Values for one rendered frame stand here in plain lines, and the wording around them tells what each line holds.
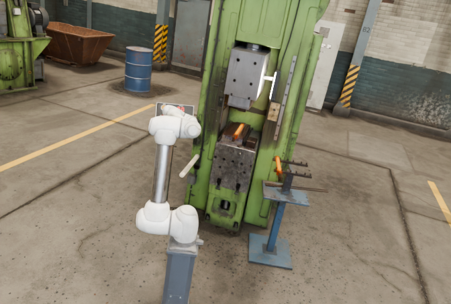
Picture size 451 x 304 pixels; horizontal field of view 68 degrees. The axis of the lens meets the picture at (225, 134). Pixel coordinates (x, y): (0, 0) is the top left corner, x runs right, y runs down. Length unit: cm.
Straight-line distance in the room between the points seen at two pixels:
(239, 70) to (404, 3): 636
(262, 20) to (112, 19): 833
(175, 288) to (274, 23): 221
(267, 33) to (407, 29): 614
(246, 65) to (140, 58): 470
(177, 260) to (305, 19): 210
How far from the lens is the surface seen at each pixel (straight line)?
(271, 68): 338
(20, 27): 711
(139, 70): 745
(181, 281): 247
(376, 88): 895
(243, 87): 296
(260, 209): 355
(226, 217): 345
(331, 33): 816
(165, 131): 206
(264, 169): 333
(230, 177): 321
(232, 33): 307
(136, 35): 1055
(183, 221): 217
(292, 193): 305
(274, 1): 302
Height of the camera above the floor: 213
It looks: 22 degrees down
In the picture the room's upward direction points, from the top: 10 degrees clockwise
